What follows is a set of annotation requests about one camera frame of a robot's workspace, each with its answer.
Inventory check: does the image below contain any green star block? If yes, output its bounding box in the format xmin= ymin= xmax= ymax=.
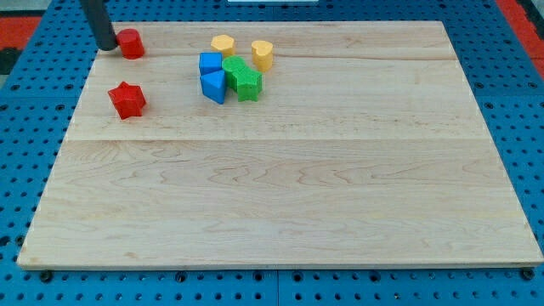
xmin=233 ymin=68 xmax=263 ymax=102

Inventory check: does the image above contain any yellow heart block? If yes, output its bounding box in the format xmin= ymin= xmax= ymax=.
xmin=251 ymin=40 xmax=274 ymax=72

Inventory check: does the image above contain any yellow hexagon block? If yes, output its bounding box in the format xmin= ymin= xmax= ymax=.
xmin=211 ymin=34 xmax=235 ymax=58

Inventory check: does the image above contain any red star block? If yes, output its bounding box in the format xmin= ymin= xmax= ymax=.
xmin=108 ymin=82 xmax=146 ymax=120

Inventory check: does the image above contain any light wooden board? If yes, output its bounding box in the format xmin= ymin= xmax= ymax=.
xmin=18 ymin=21 xmax=543 ymax=270

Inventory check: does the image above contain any blue triangle block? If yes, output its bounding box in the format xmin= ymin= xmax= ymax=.
xmin=200 ymin=70 xmax=226 ymax=105

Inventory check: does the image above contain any green cylinder block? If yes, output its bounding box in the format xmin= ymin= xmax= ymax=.
xmin=222 ymin=55 xmax=247 ymax=92

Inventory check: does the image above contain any blue cube block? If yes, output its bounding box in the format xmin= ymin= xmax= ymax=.
xmin=199 ymin=52 xmax=223 ymax=76

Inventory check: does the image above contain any red cylinder block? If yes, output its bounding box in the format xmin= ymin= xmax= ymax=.
xmin=116 ymin=28 xmax=145 ymax=60

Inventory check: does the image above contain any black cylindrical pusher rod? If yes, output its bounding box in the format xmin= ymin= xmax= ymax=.
xmin=80 ymin=0 xmax=117 ymax=51

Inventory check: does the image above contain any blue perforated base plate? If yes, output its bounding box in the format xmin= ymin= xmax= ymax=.
xmin=1 ymin=1 xmax=543 ymax=305

